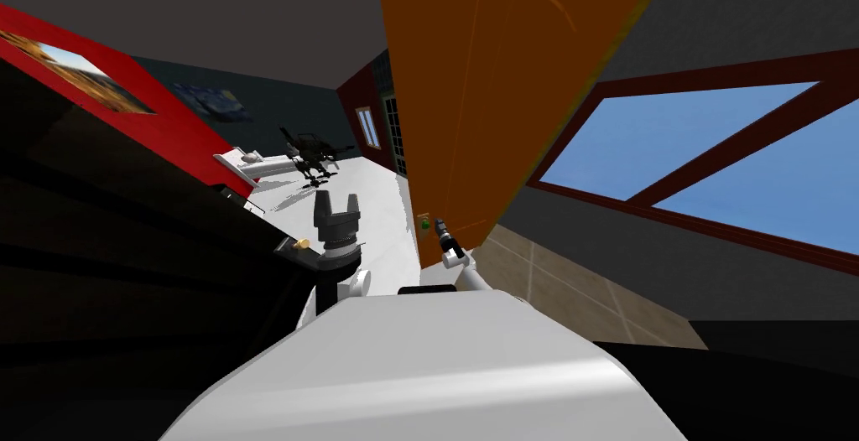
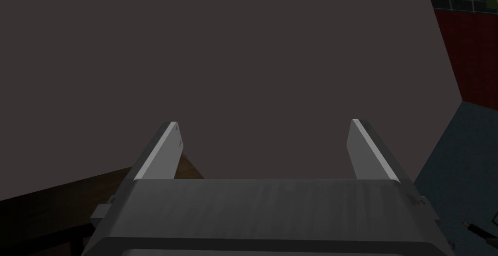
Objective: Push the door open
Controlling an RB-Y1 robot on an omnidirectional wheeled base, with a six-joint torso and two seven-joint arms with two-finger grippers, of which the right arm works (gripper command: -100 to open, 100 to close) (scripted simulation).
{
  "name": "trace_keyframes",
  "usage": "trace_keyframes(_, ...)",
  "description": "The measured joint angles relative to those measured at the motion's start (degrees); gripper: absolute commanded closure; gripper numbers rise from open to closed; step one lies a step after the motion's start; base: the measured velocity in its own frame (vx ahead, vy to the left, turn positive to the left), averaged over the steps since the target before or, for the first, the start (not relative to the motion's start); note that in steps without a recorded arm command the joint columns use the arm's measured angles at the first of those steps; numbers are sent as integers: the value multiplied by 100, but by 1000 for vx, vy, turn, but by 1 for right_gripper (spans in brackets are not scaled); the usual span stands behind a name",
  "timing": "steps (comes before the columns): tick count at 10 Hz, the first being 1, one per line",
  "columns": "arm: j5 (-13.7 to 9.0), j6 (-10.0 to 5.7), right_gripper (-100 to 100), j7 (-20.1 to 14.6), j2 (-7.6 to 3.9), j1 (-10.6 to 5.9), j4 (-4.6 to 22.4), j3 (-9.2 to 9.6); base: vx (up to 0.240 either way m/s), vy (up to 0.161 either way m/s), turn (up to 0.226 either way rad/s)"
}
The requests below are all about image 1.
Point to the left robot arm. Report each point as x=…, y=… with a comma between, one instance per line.
x=340, y=262

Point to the yellow knob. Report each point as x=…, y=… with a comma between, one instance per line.
x=302, y=244

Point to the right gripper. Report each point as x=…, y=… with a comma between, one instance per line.
x=448, y=238

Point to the desert landscape wall picture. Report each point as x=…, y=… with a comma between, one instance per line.
x=80, y=72

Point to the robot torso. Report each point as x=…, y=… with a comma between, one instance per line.
x=429, y=367

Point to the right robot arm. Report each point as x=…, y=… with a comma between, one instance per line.
x=470, y=274

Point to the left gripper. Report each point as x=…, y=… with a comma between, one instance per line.
x=337, y=229

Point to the blue wall picture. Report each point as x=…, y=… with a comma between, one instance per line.
x=215, y=102

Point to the large dark red framed window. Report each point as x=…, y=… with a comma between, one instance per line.
x=704, y=152

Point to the white bed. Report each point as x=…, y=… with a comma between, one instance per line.
x=258, y=162

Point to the black cabinet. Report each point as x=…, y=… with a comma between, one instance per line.
x=121, y=240

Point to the dark glazed door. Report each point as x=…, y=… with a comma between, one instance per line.
x=396, y=136

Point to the orange door leaf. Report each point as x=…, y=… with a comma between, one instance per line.
x=490, y=112

